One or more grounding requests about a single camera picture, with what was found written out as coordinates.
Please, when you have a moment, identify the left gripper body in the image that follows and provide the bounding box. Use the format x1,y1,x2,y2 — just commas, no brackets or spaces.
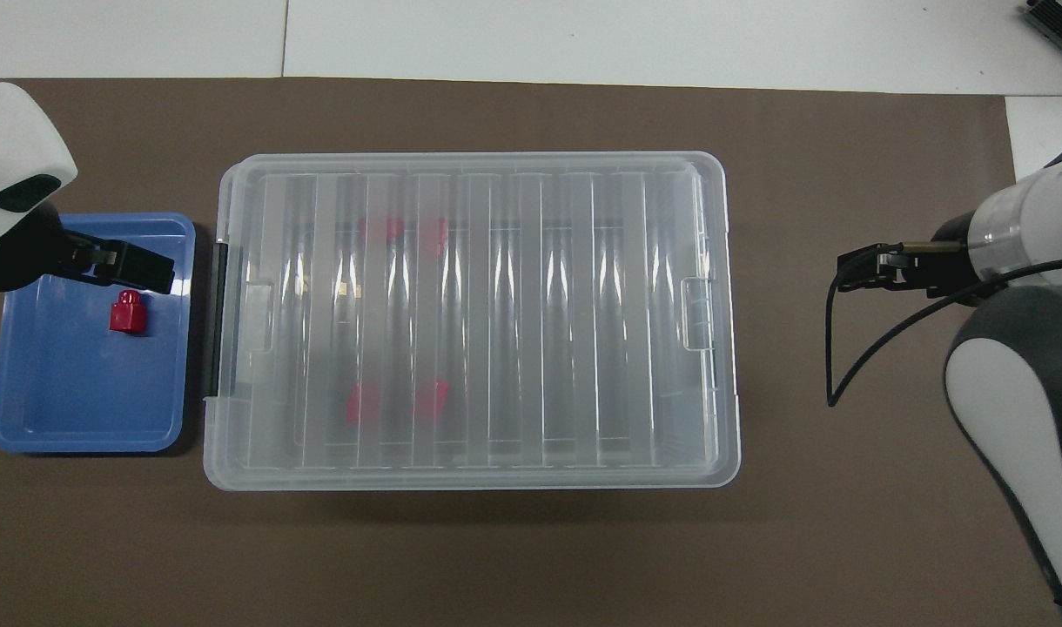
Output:
0,206,94,293

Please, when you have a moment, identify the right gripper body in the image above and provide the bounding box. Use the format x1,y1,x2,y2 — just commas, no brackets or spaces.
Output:
898,212,985,302

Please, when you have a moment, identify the clear plastic box lid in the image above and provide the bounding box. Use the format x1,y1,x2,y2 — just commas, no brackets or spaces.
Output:
204,152,742,490

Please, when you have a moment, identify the clear plastic storage box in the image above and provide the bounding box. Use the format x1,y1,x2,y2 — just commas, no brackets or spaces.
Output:
202,151,743,492

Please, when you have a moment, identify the blue plastic tray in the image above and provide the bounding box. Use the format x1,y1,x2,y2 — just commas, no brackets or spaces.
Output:
0,212,197,455

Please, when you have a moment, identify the black cable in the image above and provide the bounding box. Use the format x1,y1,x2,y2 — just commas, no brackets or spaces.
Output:
825,246,1062,408

